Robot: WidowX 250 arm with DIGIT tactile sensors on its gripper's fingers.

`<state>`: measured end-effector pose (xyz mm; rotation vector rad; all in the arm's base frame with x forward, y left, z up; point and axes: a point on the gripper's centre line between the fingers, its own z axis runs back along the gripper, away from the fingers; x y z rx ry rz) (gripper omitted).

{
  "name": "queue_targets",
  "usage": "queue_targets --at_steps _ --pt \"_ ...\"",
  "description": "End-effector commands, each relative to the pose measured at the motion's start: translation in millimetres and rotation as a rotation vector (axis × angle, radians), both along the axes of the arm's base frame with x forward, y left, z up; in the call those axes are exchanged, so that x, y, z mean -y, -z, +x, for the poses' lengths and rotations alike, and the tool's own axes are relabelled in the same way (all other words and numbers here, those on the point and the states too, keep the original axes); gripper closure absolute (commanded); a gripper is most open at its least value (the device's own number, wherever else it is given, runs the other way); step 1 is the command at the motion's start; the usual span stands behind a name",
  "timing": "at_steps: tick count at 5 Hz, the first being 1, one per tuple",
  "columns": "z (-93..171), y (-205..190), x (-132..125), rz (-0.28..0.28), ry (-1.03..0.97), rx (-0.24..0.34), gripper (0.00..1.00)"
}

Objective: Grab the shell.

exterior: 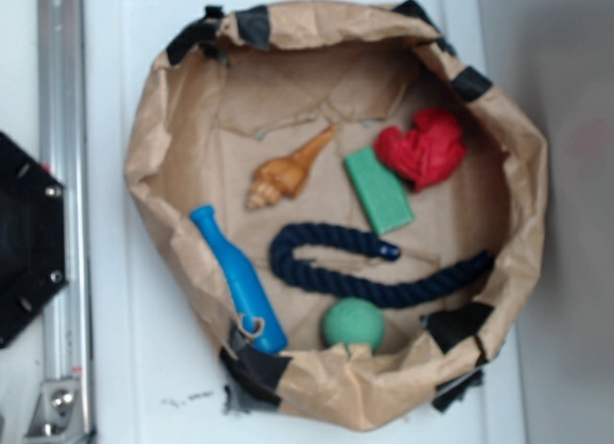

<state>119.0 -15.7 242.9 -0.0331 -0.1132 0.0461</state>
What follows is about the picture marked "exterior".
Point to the tan conch shell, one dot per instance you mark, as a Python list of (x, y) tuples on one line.
[(286, 176)]

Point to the brown paper bag bin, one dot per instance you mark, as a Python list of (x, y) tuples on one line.
[(234, 91)]

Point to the green rectangular block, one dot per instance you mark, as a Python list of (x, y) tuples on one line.
[(379, 190)]

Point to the blue plastic bowling pin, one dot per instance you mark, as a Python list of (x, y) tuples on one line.
[(257, 318)]

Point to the green textured ball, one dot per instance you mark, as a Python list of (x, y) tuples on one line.
[(353, 321)]

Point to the crumpled red cloth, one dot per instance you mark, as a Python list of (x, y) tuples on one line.
[(426, 154)]

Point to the aluminium extrusion rail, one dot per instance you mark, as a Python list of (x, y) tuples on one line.
[(67, 317)]

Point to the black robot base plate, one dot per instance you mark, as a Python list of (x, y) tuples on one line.
[(32, 239)]

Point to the metal corner bracket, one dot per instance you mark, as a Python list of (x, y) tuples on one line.
[(59, 415)]

